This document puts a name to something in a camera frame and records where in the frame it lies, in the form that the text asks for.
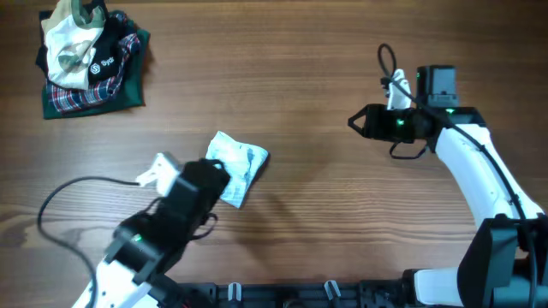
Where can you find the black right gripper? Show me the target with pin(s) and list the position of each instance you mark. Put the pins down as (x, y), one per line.
(375, 122)

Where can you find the light blue striped garment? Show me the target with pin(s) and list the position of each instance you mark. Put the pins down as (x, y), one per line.
(242, 162)

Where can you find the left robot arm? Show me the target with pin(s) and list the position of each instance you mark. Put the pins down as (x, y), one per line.
(148, 244)

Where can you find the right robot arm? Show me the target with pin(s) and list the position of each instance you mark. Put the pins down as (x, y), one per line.
(506, 263)

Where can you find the green folded cloth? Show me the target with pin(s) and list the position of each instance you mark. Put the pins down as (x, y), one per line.
(119, 92)

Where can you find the black garment white logo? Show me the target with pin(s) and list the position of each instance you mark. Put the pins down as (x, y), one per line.
(108, 53)

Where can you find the red plaid shirt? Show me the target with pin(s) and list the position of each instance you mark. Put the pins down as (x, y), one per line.
(87, 57)

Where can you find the cream camouflage garment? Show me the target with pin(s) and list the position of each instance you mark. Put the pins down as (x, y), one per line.
(70, 35)

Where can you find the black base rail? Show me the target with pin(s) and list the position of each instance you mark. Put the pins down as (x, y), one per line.
(366, 293)

